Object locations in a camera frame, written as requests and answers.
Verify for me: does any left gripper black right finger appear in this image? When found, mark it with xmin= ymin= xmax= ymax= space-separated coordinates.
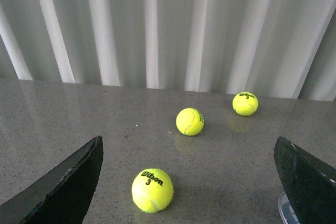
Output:
xmin=274 ymin=137 xmax=335 ymax=223

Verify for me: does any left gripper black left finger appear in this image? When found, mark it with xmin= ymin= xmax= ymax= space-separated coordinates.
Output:
xmin=1 ymin=136 xmax=103 ymax=223

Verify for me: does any Roland Garros tennis ball can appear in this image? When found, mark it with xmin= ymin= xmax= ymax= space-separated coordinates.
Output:
xmin=278 ymin=192 xmax=300 ymax=224

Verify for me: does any near Wilson tennis ball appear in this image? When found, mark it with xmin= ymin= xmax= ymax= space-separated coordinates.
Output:
xmin=131 ymin=168 xmax=174 ymax=213

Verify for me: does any wilson tennis ball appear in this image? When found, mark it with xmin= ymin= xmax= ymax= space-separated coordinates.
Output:
xmin=131 ymin=168 xmax=174 ymax=213
xmin=232 ymin=92 xmax=259 ymax=116

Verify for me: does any far Wilson tennis ball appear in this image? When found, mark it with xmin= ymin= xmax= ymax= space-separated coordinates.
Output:
xmin=232 ymin=92 xmax=259 ymax=116

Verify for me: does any middle yellow tennis ball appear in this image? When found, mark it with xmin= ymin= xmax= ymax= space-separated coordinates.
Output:
xmin=176 ymin=108 xmax=204 ymax=136

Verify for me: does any white pleated curtain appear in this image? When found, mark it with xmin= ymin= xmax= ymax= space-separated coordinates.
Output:
xmin=1 ymin=0 xmax=335 ymax=101

